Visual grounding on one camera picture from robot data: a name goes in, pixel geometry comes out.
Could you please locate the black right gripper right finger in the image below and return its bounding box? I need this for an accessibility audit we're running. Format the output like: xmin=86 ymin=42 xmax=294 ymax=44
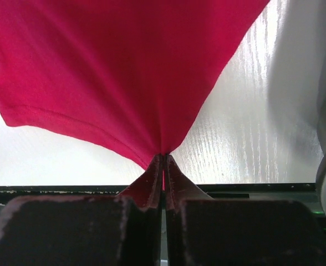
xmin=163 ymin=155 xmax=326 ymax=265

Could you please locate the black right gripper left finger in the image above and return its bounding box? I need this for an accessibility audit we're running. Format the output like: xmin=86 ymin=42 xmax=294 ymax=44
xmin=0 ymin=155 xmax=163 ymax=265

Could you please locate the red t shirt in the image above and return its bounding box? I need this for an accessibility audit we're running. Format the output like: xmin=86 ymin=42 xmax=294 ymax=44
xmin=0 ymin=1 xmax=267 ymax=186

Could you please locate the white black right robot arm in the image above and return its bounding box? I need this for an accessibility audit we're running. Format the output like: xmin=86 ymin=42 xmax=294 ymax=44
xmin=0 ymin=1 xmax=326 ymax=234

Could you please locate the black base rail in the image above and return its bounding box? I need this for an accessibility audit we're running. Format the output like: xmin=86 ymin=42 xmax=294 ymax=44
xmin=0 ymin=183 xmax=326 ymax=235

